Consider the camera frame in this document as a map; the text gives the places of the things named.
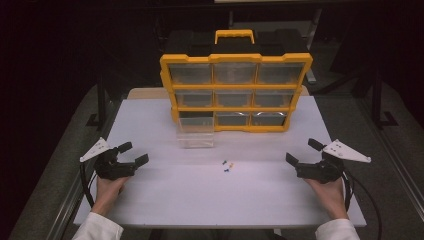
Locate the grid of clear drawers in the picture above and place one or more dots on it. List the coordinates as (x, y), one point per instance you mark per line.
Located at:
(235, 73)

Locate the black metal stand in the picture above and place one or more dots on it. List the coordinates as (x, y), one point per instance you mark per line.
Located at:
(101, 103)
(378, 100)

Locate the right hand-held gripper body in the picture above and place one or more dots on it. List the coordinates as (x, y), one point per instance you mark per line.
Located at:
(320, 171)

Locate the person's left hand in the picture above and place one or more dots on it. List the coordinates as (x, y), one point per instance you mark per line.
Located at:
(108, 193)

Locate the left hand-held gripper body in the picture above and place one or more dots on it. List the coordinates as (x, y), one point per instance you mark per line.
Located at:
(113, 168)

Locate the wooden board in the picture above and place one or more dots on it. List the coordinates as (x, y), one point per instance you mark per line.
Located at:
(146, 93)

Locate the yellow and black organizer cabinet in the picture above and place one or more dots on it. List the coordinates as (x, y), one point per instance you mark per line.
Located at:
(196, 58)

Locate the person's right hand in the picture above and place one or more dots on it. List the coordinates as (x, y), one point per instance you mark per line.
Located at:
(330, 196)

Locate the clear plastic drawer bin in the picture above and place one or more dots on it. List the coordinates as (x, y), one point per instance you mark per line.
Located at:
(196, 135)

